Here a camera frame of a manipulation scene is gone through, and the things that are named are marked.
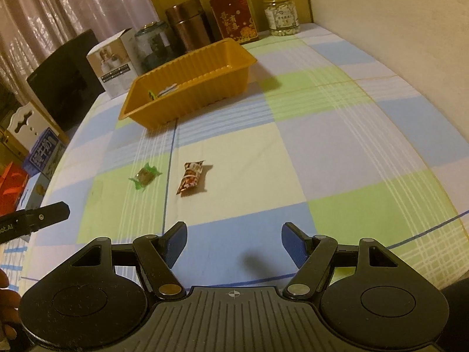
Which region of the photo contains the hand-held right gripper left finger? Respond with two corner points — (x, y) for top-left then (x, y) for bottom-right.
(70, 221), (188, 299)

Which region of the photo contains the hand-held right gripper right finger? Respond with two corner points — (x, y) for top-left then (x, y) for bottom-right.
(281, 222), (400, 299)

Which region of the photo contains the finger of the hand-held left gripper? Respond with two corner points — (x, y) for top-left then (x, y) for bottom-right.
(16, 201), (71, 234)

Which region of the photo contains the red white patterned candy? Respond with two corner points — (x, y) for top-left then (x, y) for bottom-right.
(176, 160), (206, 196)

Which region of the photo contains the green candy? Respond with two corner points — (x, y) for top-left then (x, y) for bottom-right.
(128, 163), (163, 191)

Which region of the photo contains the small green white candy wrapper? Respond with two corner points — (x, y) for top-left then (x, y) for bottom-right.
(147, 84), (179, 99)

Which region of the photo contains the orange plastic tray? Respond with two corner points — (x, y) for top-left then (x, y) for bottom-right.
(118, 38), (258, 131)

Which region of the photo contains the person's left hand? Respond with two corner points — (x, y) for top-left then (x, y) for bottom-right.
(0, 268), (21, 338)

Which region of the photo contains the red bag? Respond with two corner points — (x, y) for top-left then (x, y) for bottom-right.
(0, 161), (30, 217)

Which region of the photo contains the blue carton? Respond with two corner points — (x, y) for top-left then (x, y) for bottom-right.
(24, 128), (67, 177)

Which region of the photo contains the white carved furniture piece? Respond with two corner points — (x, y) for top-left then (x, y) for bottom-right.
(6, 103), (70, 151)

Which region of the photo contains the checkered tablecloth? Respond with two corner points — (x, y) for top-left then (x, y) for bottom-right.
(18, 22), (469, 290)

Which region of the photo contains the black panel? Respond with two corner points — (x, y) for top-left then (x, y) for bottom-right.
(26, 29), (107, 133)

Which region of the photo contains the white cardboard box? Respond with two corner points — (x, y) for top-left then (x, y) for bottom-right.
(87, 28), (144, 99)

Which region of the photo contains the pale curtain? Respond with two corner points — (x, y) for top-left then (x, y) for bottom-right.
(0, 0), (158, 92)

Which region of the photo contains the copper metal canister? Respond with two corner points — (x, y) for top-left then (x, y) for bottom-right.
(165, 0), (216, 54)

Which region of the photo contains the clear plastic jar yellow lid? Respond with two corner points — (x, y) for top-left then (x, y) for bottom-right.
(261, 0), (301, 37)

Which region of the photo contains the red patterned box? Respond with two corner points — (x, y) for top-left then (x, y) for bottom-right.
(210, 0), (259, 45)

